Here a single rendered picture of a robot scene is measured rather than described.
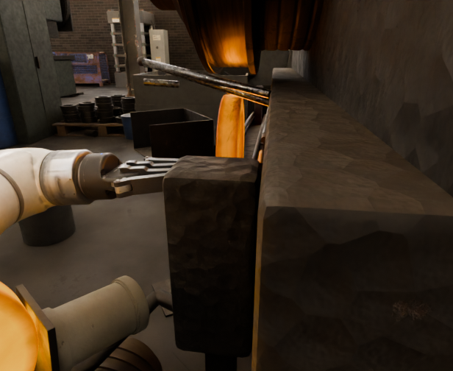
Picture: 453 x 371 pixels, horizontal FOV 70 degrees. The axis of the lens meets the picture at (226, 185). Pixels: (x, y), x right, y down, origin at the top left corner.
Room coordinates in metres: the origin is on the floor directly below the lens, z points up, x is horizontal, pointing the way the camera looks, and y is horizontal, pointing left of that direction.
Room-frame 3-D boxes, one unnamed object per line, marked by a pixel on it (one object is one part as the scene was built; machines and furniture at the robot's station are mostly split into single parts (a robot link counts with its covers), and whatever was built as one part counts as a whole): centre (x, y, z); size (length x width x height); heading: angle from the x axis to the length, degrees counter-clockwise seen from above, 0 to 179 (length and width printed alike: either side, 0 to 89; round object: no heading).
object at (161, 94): (3.38, 0.30, 0.39); 1.03 x 0.83 x 0.79; 86
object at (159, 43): (10.45, 2.50, 1.03); 1.54 x 0.94 x 2.05; 82
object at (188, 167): (0.33, 0.01, 0.68); 0.11 x 0.08 x 0.24; 82
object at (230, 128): (0.57, -0.01, 0.75); 0.18 x 0.03 x 0.18; 173
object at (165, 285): (1.09, 0.19, 0.36); 0.26 x 0.20 x 0.72; 27
